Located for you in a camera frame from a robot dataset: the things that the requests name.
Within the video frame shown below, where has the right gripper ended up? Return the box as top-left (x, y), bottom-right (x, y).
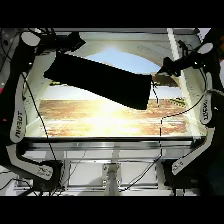
top-left (156, 56), bottom-right (183, 78)

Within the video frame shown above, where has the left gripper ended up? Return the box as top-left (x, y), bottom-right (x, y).
top-left (65, 31), bottom-right (87, 52)

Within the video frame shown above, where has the black garment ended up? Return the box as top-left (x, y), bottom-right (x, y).
top-left (43, 51), bottom-right (154, 111)

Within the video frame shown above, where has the black cable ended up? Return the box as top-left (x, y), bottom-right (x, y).
top-left (20, 71), bottom-right (58, 163)
top-left (118, 78), bottom-right (214, 193)

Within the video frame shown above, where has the silver frame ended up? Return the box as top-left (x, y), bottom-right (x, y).
top-left (19, 137), bottom-right (210, 197)

